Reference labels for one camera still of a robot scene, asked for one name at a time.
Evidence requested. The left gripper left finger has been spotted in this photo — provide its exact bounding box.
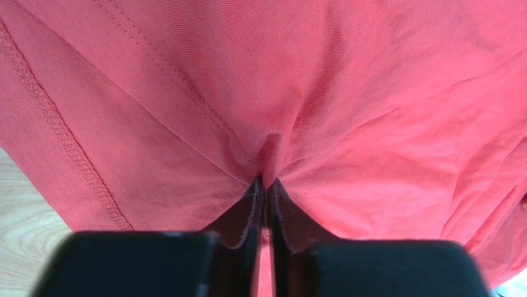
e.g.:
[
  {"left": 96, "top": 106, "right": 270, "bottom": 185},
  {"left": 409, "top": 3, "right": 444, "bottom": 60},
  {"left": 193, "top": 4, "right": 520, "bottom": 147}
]
[{"left": 32, "top": 177, "right": 264, "bottom": 296}]

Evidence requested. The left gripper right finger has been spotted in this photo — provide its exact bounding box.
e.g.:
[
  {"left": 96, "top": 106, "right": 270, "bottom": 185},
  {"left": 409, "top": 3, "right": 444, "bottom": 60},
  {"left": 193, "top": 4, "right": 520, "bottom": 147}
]
[{"left": 267, "top": 181, "right": 489, "bottom": 296}]

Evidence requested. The red t-shirt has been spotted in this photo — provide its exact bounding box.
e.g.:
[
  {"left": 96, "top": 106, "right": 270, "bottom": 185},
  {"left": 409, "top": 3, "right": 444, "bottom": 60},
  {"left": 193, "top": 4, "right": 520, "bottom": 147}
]
[{"left": 1, "top": 1, "right": 526, "bottom": 287}]

